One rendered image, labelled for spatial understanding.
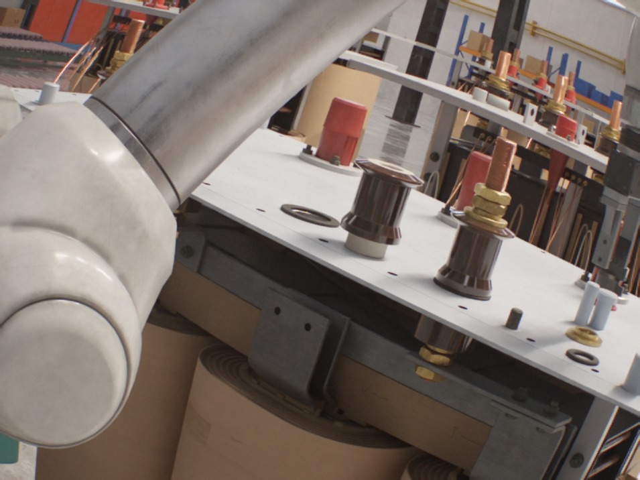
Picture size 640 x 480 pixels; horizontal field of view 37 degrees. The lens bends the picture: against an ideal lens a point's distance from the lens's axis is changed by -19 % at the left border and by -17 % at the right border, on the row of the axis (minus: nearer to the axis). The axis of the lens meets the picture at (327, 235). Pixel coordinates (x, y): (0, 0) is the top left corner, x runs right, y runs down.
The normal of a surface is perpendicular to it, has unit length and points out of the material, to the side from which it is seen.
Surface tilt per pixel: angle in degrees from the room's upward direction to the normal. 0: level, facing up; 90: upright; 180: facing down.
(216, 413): 90
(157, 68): 57
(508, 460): 90
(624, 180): 90
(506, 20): 90
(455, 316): 11
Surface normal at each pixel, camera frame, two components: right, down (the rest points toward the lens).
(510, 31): 0.73, 0.35
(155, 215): 0.91, -0.11
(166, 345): 0.22, 0.25
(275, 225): 0.18, -0.93
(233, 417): -0.59, -0.03
